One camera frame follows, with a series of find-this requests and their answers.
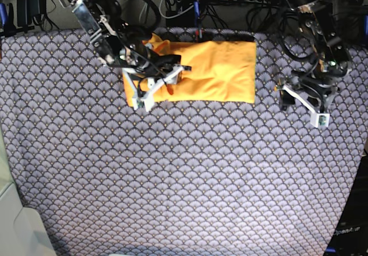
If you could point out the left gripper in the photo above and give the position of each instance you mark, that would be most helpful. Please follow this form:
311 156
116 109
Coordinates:
321 88

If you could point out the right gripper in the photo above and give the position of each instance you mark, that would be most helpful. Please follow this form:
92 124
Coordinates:
138 61

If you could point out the yellow T-shirt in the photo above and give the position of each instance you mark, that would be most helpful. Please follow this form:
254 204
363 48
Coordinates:
222 71

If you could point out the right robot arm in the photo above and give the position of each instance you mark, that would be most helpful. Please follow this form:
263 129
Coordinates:
101 20

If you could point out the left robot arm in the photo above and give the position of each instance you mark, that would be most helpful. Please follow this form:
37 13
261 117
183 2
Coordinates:
316 23

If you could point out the blue fan-patterned tablecloth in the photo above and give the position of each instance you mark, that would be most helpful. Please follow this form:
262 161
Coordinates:
186 178

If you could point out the black OpenArm box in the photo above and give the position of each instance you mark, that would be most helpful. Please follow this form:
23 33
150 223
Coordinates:
350 236

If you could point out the white plastic bin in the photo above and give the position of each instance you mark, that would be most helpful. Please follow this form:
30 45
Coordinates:
22 230

